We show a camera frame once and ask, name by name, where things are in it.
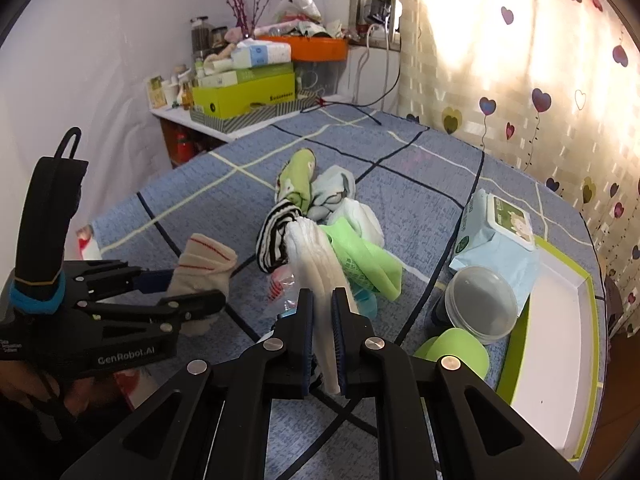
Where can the clear round lidded jar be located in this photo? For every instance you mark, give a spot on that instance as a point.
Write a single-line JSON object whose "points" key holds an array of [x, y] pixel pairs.
{"points": [[479, 301]]}

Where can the green rabbit sock roll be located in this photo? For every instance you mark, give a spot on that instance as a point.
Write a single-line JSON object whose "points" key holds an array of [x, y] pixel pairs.
{"points": [[294, 181]]}

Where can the light blue wet wipes pack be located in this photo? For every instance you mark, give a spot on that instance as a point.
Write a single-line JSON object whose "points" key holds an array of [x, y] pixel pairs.
{"points": [[497, 235]]}

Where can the blue plaid bed sheet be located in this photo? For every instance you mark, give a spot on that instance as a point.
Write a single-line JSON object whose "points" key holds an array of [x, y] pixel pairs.
{"points": [[415, 179]]}

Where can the white side table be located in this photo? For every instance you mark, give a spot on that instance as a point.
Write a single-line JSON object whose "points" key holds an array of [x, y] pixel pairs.
{"points": [[183, 118]]}

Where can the black white striped sock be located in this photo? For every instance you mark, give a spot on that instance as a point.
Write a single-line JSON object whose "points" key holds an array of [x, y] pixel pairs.
{"points": [[270, 247]]}

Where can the beige red-striped sock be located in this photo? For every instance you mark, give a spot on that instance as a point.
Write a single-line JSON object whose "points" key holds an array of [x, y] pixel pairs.
{"points": [[204, 265]]}

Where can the white sock bundle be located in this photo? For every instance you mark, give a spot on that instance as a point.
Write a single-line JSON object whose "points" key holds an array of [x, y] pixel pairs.
{"points": [[360, 218]]}

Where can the small clear plastic bag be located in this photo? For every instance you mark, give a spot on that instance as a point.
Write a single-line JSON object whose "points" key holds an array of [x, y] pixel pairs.
{"points": [[282, 293]]}

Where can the yellow-green cardboard box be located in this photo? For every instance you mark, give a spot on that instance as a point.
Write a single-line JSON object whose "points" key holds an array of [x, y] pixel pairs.
{"points": [[241, 99]]}

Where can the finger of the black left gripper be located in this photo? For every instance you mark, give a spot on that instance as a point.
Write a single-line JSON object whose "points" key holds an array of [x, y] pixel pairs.
{"points": [[102, 323], [118, 277]]}

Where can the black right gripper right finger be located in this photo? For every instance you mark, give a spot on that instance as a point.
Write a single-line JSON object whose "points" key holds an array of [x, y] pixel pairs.
{"points": [[435, 419]]}

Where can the heart pattern curtain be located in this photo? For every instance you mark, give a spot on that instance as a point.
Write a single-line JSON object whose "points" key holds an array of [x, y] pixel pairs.
{"points": [[550, 87]]}

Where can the striped shallow tray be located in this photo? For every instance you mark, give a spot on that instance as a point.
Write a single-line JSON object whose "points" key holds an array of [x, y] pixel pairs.
{"points": [[257, 114]]}

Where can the green edged white box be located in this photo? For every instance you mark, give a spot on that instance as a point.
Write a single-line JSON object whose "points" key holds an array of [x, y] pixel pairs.
{"points": [[550, 374]]}

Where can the white blue tissue pack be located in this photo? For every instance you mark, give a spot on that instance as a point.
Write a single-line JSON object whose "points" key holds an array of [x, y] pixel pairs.
{"points": [[252, 53]]}

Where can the bright green sock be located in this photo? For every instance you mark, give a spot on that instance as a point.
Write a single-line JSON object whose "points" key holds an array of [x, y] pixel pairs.
{"points": [[363, 262]]}

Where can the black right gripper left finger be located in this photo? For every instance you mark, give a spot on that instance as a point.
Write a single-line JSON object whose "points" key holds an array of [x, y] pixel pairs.
{"points": [[210, 421]]}

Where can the white knitted sock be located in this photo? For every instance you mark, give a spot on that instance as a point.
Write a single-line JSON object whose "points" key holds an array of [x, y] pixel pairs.
{"points": [[316, 267]]}

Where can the orange plastic basin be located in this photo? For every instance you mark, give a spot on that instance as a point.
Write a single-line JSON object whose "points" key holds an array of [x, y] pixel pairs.
{"points": [[313, 49]]}

